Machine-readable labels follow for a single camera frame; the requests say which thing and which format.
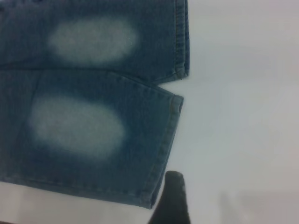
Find blue denim printed pants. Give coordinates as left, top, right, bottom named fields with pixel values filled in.
left=0, top=0, right=190, bottom=210

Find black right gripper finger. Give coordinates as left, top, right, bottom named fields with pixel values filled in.
left=149, top=170, right=192, bottom=224

